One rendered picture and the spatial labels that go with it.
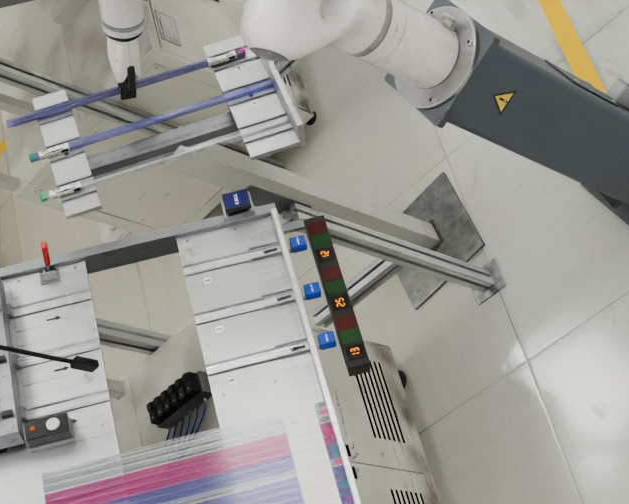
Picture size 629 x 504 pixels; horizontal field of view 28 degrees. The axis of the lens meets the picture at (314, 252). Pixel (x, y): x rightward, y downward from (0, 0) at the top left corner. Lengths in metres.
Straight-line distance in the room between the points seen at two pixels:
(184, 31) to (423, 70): 1.22
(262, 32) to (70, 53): 1.55
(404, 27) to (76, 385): 0.86
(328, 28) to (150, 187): 1.63
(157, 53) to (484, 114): 1.12
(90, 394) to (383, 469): 0.77
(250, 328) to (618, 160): 0.82
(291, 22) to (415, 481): 1.25
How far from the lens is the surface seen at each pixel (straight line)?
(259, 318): 2.33
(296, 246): 2.39
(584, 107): 2.45
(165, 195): 3.61
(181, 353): 2.74
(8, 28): 3.84
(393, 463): 2.83
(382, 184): 3.30
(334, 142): 3.48
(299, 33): 1.98
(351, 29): 2.06
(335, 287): 2.36
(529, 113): 2.36
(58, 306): 2.41
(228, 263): 2.40
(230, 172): 2.66
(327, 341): 2.28
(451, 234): 3.08
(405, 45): 2.14
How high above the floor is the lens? 2.26
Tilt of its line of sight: 41 degrees down
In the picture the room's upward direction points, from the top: 72 degrees counter-clockwise
